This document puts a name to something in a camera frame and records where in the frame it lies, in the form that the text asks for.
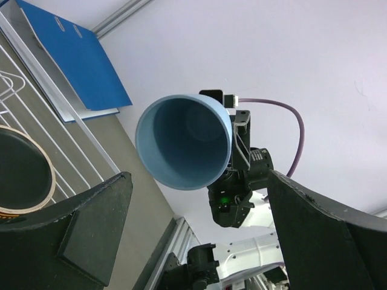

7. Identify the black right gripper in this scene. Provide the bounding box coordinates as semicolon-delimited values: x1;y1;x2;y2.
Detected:
207;110;273;228

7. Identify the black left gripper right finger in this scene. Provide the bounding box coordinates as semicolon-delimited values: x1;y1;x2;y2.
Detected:
267;170;386;289

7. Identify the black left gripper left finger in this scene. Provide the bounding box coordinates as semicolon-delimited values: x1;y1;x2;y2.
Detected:
1;172;132;289

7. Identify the light blue plastic cup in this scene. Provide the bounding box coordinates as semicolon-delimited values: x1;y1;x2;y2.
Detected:
135;94;233;190

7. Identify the black orange patterned mug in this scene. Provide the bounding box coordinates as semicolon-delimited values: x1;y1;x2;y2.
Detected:
1;126;56;224

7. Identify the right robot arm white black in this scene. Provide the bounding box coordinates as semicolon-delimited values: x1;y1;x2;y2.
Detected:
156;110;283;289

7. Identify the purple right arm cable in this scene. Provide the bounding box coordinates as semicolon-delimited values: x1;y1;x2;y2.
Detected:
238;98;305;179

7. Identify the white wire dish rack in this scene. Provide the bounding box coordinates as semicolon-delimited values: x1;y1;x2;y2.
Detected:
1;2;120;204

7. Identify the blue ring binder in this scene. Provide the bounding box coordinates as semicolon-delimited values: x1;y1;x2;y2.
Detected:
8;1;132;123

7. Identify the aluminium frame rail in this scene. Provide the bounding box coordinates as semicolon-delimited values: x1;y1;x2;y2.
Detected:
92;0;152;39

